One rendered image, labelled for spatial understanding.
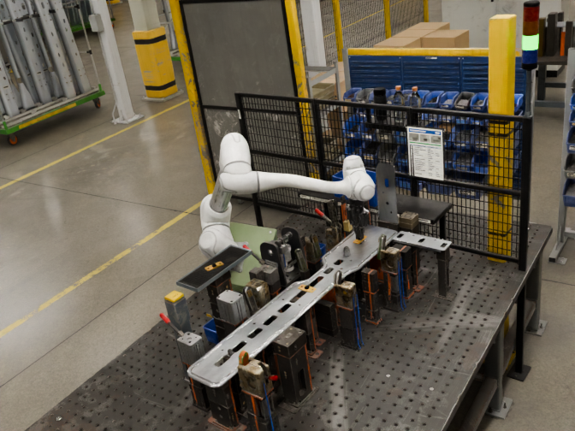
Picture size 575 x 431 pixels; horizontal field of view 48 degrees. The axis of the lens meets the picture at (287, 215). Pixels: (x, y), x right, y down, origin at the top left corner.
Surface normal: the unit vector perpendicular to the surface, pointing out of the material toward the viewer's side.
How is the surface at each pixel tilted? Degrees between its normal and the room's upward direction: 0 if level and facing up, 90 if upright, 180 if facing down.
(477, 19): 90
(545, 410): 0
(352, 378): 0
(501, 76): 94
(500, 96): 86
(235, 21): 89
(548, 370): 0
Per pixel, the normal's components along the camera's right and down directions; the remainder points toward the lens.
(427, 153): -0.61, 0.42
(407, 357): -0.13, -0.89
